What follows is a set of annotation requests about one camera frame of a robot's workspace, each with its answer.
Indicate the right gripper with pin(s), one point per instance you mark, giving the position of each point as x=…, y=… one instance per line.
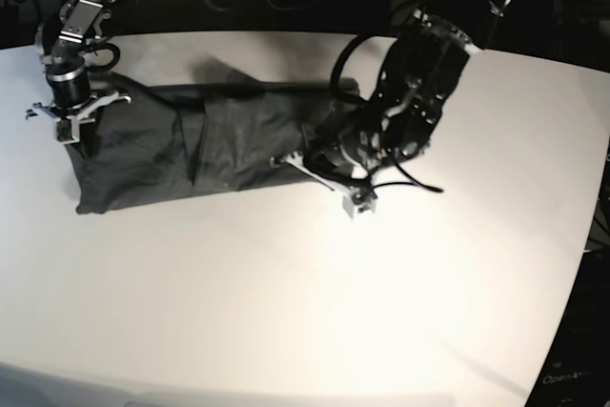
x=67, y=123

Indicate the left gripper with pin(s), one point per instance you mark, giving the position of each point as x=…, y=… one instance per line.
x=358, y=195

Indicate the grey T-shirt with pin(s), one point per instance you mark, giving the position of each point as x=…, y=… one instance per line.
x=181, y=141

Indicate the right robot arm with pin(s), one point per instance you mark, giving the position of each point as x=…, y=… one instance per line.
x=79, y=50

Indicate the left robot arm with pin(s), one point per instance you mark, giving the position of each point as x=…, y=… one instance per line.
x=420, y=71

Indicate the black OpenArm base box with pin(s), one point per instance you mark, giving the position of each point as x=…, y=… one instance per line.
x=576, y=370

